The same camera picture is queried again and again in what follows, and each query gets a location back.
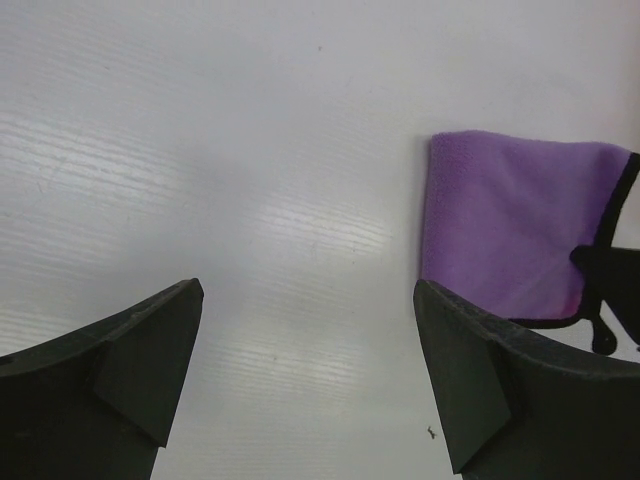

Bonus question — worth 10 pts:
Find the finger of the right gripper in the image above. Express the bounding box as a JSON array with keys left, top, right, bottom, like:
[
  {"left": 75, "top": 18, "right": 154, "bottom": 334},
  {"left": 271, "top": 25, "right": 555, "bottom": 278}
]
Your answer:
[{"left": 570, "top": 245, "right": 639, "bottom": 344}]

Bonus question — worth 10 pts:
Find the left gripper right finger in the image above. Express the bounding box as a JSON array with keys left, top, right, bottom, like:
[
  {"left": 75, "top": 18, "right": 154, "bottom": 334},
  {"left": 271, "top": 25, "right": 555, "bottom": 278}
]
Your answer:
[{"left": 413, "top": 280, "right": 639, "bottom": 479}]

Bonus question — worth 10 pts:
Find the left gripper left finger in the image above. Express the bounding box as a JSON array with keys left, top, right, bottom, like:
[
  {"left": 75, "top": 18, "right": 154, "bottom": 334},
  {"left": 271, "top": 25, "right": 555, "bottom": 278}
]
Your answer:
[{"left": 1, "top": 278, "right": 204, "bottom": 479}]

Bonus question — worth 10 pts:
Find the black and purple towel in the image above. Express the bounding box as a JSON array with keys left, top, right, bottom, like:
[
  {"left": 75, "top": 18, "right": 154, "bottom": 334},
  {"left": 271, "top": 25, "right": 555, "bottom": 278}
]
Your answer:
[{"left": 420, "top": 130, "right": 639, "bottom": 355}]

